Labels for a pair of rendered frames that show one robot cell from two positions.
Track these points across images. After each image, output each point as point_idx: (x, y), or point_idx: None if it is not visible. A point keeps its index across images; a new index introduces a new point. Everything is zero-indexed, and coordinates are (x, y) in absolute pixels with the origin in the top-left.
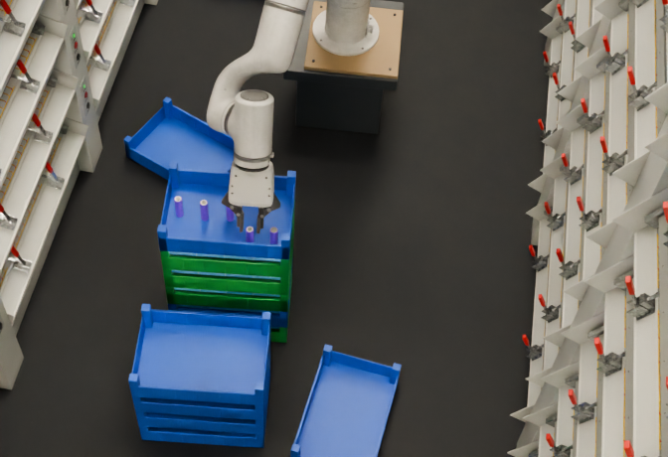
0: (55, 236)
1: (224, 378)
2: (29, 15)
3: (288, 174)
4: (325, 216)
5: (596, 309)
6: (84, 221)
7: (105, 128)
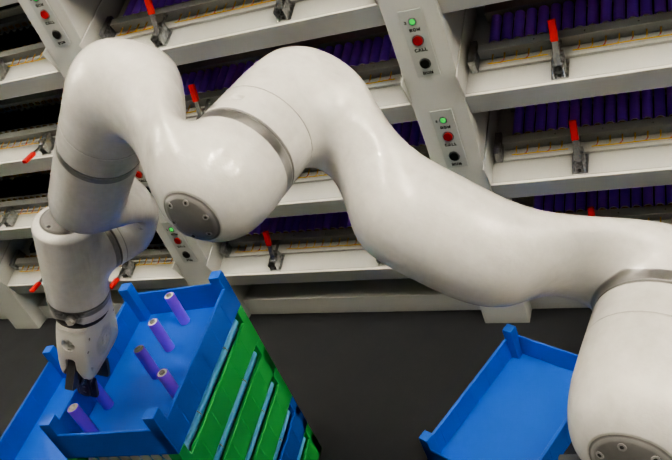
0: (387, 312)
1: (41, 453)
2: (311, 13)
3: (150, 409)
4: None
5: None
6: (408, 333)
7: (565, 318)
